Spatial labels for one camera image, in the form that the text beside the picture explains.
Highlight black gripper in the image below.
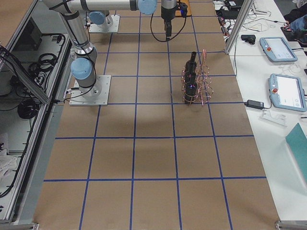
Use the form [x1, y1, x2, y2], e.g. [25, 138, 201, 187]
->
[161, 0, 175, 36]

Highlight black wine bottle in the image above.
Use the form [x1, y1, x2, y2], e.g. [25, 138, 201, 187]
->
[185, 51, 197, 74]
[184, 83, 197, 104]
[185, 73, 196, 85]

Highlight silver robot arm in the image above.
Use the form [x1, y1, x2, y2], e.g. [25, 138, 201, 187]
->
[44, 0, 178, 38]
[60, 11, 101, 100]

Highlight wooden tray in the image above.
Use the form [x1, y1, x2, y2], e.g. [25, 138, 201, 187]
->
[175, 0, 192, 18]

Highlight black handheld device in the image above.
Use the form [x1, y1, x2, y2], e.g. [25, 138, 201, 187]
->
[241, 34, 256, 45]

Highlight far teach pendant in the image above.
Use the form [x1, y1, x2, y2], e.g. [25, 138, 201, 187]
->
[260, 37, 298, 62]

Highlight teach pendant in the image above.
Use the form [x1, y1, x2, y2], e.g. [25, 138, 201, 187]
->
[260, 37, 298, 62]
[269, 74, 307, 112]

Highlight black power adapter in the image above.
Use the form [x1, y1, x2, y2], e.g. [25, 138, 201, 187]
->
[244, 100, 264, 110]

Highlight near teach pendant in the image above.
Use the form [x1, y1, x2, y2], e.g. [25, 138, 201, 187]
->
[269, 74, 307, 112]

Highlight clear acrylic stand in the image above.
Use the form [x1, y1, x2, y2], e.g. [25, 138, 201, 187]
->
[260, 109, 287, 127]

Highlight teal folder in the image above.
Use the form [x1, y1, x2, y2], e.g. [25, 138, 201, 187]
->
[286, 123, 307, 169]

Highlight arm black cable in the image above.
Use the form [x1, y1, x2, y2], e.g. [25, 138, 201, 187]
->
[150, 13, 188, 43]

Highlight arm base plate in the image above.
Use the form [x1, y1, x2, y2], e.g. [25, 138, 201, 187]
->
[89, 15, 120, 34]
[69, 75, 111, 106]

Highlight copper wire bottle basket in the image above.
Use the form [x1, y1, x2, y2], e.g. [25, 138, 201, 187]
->
[181, 49, 214, 105]

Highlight aluminium frame post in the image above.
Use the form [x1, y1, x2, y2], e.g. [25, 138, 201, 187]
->
[224, 0, 254, 55]

